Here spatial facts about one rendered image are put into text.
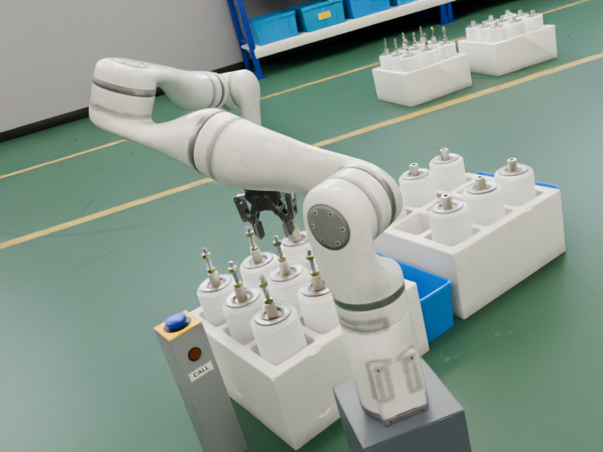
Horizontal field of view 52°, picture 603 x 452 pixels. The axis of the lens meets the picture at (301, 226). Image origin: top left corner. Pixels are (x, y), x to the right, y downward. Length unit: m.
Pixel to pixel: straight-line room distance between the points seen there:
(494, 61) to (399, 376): 3.03
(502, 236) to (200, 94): 0.82
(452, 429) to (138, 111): 0.62
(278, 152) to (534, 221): 0.98
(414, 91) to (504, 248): 1.96
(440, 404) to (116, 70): 0.64
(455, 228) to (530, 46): 2.43
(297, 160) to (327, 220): 0.12
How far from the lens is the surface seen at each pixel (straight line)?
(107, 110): 0.96
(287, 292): 1.35
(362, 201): 0.69
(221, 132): 0.81
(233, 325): 1.32
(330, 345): 1.25
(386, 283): 0.74
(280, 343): 1.22
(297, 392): 1.24
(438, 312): 1.48
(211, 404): 1.25
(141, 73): 0.95
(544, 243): 1.71
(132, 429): 1.54
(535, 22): 3.87
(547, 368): 1.39
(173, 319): 1.18
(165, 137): 0.87
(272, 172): 0.80
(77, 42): 6.20
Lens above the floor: 0.87
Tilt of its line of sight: 23 degrees down
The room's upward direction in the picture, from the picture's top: 15 degrees counter-clockwise
